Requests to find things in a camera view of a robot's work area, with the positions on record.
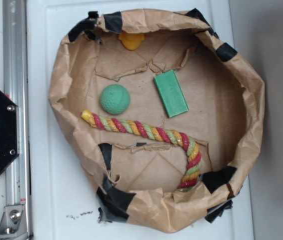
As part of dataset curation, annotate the green rectangular block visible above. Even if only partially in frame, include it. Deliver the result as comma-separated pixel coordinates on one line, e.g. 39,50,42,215
154,70,189,118

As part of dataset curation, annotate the brown paper bag bin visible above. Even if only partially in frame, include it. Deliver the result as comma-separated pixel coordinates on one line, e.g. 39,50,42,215
48,9,265,233

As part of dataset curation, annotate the green dimpled ball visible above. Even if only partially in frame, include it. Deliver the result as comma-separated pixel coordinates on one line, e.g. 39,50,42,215
99,84,131,115

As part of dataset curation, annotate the yellow rubber duck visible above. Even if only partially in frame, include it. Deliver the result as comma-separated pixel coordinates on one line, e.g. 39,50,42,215
118,31,145,51

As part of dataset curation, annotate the multicolour twisted rope toy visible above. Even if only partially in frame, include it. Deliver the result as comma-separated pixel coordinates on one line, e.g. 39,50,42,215
80,110,202,193

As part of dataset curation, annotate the aluminium extrusion rail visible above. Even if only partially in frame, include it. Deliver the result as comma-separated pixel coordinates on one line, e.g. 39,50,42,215
2,0,33,240

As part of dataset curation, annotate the metal corner bracket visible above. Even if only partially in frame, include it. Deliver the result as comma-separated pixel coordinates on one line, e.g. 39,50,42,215
0,204,28,240

